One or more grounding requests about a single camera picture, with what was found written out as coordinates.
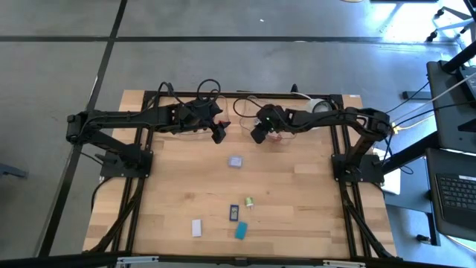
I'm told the black aluminium table frame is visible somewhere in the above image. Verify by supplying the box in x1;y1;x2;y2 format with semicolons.
0;83;476;268

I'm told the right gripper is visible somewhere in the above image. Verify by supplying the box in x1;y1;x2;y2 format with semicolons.
251;104;295;144

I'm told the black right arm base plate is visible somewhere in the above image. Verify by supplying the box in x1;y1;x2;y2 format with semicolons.
332;153;385;184

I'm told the black keyboard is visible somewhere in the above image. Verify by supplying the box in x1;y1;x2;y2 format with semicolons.
434;173;476;232

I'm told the white office chair base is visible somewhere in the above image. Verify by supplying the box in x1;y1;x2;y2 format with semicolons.
426;5;476;42

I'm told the grey blue floor stand leg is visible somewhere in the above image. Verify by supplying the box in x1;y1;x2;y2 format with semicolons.
0;162;29;179

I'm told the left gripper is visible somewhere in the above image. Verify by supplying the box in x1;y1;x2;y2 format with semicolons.
176;100;228;145

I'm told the white room cable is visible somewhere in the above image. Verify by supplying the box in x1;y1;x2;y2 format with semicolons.
392;72;476;124

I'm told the clear plastic bin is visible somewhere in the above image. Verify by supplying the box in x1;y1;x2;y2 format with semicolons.
170;95;231;141
235;95;303;145

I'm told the dark grey side desk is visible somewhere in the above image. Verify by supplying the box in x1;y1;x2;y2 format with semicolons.
382;48;476;246

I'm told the white paper sheet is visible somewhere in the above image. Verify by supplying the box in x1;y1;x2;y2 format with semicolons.
373;147;402;196

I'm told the plain teal small box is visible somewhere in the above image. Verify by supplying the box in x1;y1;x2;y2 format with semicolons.
234;220;249;240

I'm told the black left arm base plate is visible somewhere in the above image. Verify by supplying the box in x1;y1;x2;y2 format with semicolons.
99;147;154;179

